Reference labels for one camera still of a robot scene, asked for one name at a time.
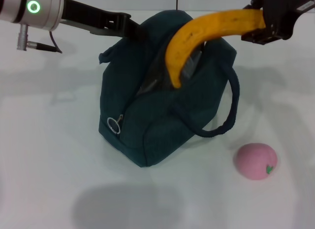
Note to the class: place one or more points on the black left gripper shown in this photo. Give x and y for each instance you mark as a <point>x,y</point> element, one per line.
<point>93,19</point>

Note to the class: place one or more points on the dark teal fabric lunch bag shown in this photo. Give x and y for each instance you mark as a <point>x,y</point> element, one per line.
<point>160,125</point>

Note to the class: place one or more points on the pink toy peach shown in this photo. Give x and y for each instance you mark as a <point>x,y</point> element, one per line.
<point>253,162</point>

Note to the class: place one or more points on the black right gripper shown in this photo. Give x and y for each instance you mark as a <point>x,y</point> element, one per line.
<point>280,7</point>

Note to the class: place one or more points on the yellow banana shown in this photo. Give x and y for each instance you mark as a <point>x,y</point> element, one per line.
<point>197,32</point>

